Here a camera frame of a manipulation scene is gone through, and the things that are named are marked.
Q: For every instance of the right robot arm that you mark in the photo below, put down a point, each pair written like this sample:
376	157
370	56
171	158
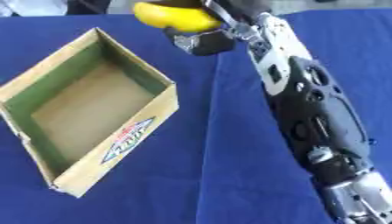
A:
311	110

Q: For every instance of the tan cardboard box green inside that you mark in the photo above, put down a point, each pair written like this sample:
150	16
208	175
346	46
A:
86	110

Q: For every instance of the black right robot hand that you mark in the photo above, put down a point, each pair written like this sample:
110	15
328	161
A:
209	42

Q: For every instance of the yellow toy fruit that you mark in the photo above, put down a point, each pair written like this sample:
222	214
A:
171	16

